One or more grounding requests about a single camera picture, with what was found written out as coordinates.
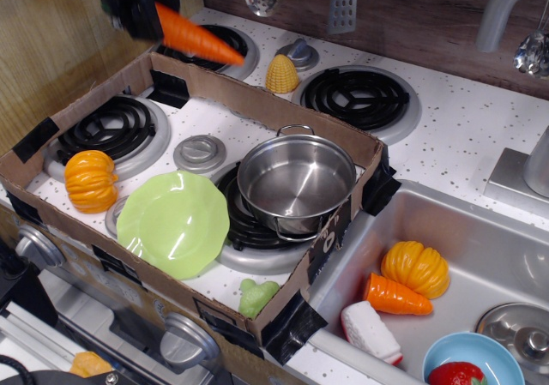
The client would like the silver oven knob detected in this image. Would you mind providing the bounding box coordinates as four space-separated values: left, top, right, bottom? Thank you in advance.
15 224 66 270
160 312 220 374

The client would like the black burner back left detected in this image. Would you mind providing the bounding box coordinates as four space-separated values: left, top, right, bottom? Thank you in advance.
154 25 260 81

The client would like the green toy broccoli piece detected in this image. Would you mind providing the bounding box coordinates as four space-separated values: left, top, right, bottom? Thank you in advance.
238 279 280 319

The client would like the black cable bottom left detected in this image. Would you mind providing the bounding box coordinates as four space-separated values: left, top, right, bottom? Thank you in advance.
0 354 33 385

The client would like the orange toy pumpkin on stove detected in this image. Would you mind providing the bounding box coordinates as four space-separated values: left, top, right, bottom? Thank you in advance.
64 150 118 214

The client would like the orange toy carrot green top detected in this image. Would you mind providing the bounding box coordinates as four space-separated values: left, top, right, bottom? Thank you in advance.
155 2 244 66

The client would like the silver stove knob back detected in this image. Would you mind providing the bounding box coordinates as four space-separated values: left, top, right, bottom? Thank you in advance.
276 38 320 72

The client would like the silver stove knob centre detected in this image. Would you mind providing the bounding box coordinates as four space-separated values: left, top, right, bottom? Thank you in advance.
172 135 226 174

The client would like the brown cardboard fence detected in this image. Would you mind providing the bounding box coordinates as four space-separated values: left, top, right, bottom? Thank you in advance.
1 53 386 364

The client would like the orange toy under counter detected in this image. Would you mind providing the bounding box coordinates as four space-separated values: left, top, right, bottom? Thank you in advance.
69 351 113 378

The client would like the silver oven knob right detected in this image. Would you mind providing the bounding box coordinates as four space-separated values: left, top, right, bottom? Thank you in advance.
160 312 220 374

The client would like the silver pot lid in sink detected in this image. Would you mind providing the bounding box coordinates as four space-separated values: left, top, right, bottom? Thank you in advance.
475 303 548 384

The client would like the silver oven knob left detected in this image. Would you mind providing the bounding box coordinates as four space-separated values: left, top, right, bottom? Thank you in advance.
15 224 66 270

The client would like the silver stove knob under plate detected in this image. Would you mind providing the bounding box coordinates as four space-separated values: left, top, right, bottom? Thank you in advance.
104 196 128 239

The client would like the orange toy carrot in sink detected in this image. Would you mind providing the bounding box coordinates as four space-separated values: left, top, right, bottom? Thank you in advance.
363 273 433 316

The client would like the stainless steel pot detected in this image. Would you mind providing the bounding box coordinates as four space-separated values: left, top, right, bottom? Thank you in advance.
237 124 357 243

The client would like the red toy strawberry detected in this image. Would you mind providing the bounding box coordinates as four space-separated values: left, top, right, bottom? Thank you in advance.
427 361 488 385

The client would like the light blue bowl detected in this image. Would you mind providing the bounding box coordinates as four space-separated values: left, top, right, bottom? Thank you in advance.
421 332 525 384

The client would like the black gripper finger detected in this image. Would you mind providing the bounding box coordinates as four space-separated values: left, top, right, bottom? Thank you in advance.
112 0 164 41

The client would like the orange toy pumpkin in sink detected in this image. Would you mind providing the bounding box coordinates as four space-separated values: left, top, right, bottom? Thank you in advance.
381 241 450 299

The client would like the white red toy cake slice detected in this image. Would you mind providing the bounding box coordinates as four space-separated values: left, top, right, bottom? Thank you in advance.
340 301 403 365

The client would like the silver sink faucet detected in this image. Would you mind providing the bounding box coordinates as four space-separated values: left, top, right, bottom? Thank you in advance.
476 0 548 217

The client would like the black burner front right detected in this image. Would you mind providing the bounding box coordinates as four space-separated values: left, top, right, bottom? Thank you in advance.
211 162 311 275

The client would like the black burner back right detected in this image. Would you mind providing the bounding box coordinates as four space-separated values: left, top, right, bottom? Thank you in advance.
292 65 422 145

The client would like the yellow toy corn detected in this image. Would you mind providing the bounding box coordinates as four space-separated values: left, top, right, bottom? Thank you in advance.
265 54 299 93

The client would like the light green plastic plate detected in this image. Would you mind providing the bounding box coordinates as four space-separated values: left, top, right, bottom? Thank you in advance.
117 171 230 280

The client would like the hanging grey toy spatula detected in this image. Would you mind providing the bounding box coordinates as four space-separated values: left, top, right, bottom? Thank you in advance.
327 0 358 35

